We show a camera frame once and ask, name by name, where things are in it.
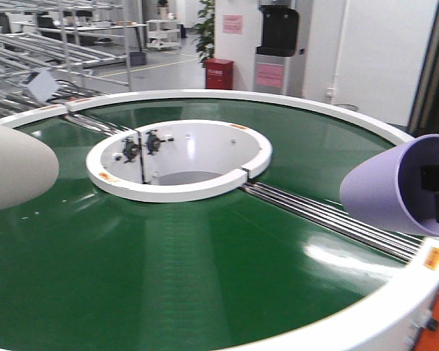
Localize red fire extinguisher cabinet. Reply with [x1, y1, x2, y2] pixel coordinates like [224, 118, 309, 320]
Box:
[205, 58, 233, 90]

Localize black bearing mount left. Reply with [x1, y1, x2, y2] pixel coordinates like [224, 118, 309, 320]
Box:
[122, 137, 140, 163]

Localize metal roller rack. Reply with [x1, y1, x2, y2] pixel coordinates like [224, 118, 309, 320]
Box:
[0, 1, 144, 119]

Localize white utility cart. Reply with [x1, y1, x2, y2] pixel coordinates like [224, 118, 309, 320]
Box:
[146, 19, 181, 50]

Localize beige plastic cup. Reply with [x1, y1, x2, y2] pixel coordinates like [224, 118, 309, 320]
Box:
[0, 125, 59, 210]

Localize purple plastic cup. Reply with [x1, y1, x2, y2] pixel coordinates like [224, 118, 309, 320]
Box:
[340, 134, 439, 237]

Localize green potted plant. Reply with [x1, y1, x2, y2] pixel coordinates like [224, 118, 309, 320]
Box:
[195, 0, 215, 65]

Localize black bearing mount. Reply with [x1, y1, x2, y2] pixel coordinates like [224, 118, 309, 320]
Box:
[122, 137, 140, 163]
[146, 131, 165, 155]

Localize white control box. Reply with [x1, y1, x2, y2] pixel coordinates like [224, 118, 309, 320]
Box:
[20, 69, 59, 102]

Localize black bearing mount right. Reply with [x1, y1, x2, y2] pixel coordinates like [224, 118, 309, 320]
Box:
[146, 131, 165, 155]

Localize white inner conveyor ring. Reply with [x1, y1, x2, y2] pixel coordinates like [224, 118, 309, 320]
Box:
[86, 119, 274, 203]

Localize green circular conveyor belt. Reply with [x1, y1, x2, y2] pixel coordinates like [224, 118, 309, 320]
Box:
[0, 114, 403, 350]

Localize white outer conveyor rim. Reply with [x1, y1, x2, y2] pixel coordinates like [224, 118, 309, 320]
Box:
[0, 90, 439, 350]

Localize steel conveyor rollers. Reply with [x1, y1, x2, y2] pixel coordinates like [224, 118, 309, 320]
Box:
[240, 182, 424, 263]

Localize pink wall notice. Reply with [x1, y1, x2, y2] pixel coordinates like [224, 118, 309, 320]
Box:
[222, 15, 243, 34]

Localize water dispenser machine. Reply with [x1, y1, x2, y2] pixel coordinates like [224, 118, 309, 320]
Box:
[253, 1, 300, 95]

